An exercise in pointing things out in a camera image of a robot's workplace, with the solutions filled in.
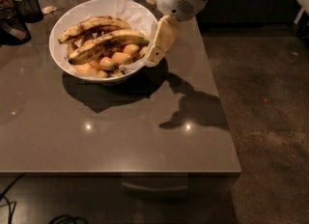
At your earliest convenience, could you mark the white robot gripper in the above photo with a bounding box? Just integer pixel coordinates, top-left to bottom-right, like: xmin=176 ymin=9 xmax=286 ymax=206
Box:
xmin=145 ymin=0 xmax=207 ymax=68

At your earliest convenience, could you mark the spotted banana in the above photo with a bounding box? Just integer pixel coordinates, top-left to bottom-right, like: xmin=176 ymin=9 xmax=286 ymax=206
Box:
xmin=68 ymin=29 xmax=149 ymax=65
xmin=58 ymin=15 xmax=131 ymax=44

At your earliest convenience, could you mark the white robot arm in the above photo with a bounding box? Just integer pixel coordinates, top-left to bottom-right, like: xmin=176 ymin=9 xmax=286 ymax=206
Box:
xmin=145 ymin=0 xmax=209 ymax=67

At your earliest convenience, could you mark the white ceramic bowl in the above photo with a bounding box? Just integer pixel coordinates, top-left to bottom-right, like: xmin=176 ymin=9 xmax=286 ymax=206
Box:
xmin=49 ymin=0 xmax=141 ymax=85

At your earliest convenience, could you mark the small crumpled wrapper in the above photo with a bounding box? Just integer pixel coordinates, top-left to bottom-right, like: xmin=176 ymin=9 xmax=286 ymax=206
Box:
xmin=42 ymin=6 xmax=57 ymax=14

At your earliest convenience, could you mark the black mesh basket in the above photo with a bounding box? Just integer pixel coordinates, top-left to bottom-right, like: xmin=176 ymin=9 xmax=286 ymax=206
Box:
xmin=14 ymin=0 xmax=43 ymax=23

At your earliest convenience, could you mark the dark appliance at left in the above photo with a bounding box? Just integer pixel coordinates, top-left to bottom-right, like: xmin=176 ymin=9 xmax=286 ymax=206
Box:
xmin=0 ymin=0 xmax=31 ymax=45

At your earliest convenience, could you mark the grey drawer handle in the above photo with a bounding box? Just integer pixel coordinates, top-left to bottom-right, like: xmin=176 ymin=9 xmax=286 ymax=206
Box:
xmin=122 ymin=182 xmax=188 ymax=193

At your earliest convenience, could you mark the black cable on floor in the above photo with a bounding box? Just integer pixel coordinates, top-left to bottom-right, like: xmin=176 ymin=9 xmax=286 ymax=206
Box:
xmin=0 ymin=173 xmax=90 ymax=224

